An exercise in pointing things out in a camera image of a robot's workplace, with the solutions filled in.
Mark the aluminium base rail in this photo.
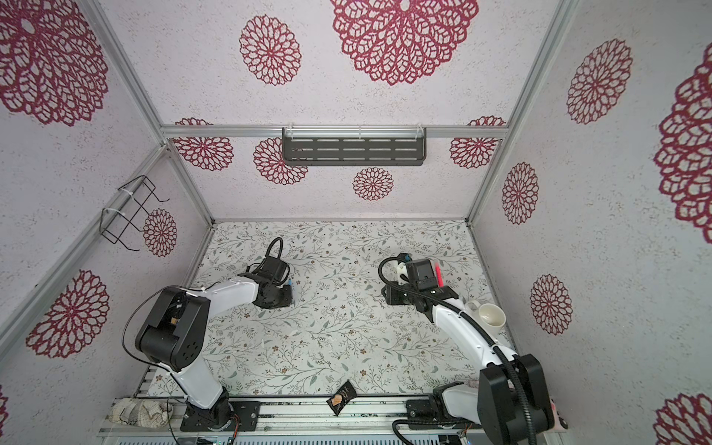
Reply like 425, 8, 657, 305
99, 394, 491, 438

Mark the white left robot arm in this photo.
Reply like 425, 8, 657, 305
135, 276, 293, 410

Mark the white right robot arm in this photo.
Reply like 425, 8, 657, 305
381, 285, 556, 444

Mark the pink highlighter pen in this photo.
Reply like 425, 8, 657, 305
434, 262, 444, 287

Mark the black wire wall rack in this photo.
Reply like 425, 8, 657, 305
98, 174, 170, 252

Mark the white ceramic mug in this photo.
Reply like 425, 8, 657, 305
465, 300, 507, 337

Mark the crumpled white cloth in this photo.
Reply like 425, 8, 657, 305
109, 398, 172, 429

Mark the dark metal wall shelf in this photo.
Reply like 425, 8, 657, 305
281, 127, 428, 167

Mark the black snack packet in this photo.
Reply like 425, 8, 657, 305
326, 381, 358, 416

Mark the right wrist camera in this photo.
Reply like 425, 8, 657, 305
396, 253, 439, 292

